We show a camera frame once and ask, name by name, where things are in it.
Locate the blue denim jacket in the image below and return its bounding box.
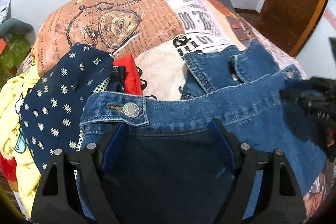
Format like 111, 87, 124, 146
80, 41, 326, 223

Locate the person's right hand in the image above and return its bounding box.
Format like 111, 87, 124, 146
325, 125, 335, 147

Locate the yellow cartoon blanket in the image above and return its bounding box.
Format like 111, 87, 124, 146
1, 65, 41, 217

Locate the navy polka dot garment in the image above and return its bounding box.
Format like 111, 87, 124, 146
19, 44, 126, 173

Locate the red garment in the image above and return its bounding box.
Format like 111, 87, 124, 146
113, 55, 142, 96

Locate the orange shoe box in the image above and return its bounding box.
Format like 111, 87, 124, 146
0, 39, 6, 54

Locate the newspaper print bed quilt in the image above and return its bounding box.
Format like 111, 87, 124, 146
18, 0, 329, 219

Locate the grey plush pillow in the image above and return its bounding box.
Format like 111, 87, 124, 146
1, 18, 36, 43

